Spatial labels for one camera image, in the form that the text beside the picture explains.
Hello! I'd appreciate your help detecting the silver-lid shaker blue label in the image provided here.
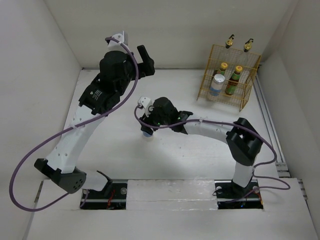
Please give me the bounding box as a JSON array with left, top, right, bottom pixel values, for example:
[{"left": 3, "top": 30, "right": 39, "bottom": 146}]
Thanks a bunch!
[{"left": 208, "top": 73, "right": 226, "bottom": 97}]

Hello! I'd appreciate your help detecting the clear liquid glass cruet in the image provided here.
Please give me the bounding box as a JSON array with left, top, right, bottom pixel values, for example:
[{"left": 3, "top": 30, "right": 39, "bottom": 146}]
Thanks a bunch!
[{"left": 237, "top": 38, "right": 254, "bottom": 68}]

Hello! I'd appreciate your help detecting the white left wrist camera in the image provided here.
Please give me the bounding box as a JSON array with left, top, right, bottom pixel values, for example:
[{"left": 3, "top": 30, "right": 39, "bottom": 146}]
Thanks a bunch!
[{"left": 107, "top": 30, "right": 129, "bottom": 49}]

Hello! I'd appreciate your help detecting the yellow-capped brown sauce bottle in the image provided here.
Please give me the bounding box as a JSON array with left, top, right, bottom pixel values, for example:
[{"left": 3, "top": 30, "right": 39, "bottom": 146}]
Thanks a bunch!
[{"left": 224, "top": 65, "right": 243, "bottom": 96}]

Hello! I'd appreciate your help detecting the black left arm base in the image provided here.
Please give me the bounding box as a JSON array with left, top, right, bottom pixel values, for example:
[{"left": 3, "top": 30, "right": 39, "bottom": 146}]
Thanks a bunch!
[{"left": 80, "top": 179, "right": 128, "bottom": 210}]

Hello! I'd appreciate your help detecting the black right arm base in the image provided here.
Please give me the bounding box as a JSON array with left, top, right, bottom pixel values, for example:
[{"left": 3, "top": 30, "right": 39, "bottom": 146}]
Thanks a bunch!
[{"left": 212, "top": 180, "right": 264, "bottom": 210}]

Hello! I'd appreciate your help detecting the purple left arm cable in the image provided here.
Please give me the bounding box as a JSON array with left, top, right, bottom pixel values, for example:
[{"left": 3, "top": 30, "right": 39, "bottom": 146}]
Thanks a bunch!
[{"left": 9, "top": 36, "right": 139, "bottom": 213}]

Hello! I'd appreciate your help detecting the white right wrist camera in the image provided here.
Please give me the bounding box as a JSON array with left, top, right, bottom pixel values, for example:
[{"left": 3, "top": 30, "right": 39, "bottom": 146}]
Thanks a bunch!
[{"left": 137, "top": 96, "right": 153, "bottom": 111}]

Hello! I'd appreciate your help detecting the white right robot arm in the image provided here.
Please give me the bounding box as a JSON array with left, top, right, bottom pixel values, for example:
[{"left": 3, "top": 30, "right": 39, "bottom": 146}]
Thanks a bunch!
[{"left": 137, "top": 96, "right": 263, "bottom": 199}]

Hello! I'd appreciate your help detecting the yellow wire rack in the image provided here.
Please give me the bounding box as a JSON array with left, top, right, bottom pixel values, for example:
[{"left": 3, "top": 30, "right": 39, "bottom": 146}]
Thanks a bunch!
[{"left": 197, "top": 44, "right": 261, "bottom": 111}]

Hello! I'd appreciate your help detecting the dark sauce glass cruet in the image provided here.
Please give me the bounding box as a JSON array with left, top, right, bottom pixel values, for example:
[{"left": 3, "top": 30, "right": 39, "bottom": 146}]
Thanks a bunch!
[{"left": 221, "top": 34, "right": 235, "bottom": 63}]

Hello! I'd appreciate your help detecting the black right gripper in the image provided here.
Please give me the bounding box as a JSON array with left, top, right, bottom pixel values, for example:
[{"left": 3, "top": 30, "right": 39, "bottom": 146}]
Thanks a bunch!
[{"left": 139, "top": 104, "right": 171, "bottom": 135}]

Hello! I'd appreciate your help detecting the yellow-capped red sauce bottle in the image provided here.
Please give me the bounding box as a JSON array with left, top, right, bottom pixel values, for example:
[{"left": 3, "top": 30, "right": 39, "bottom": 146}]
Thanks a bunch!
[{"left": 216, "top": 62, "right": 228, "bottom": 76}]

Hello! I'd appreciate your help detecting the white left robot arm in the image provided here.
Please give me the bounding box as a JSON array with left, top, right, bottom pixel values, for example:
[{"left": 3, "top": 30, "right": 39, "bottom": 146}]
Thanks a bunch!
[{"left": 34, "top": 45, "right": 155, "bottom": 199}]

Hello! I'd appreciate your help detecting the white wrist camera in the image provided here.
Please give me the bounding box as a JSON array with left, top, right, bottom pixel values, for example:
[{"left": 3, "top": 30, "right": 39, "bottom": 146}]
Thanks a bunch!
[
  {"left": 137, "top": 96, "right": 153, "bottom": 111},
  {"left": 107, "top": 30, "right": 129, "bottom": 49}
]

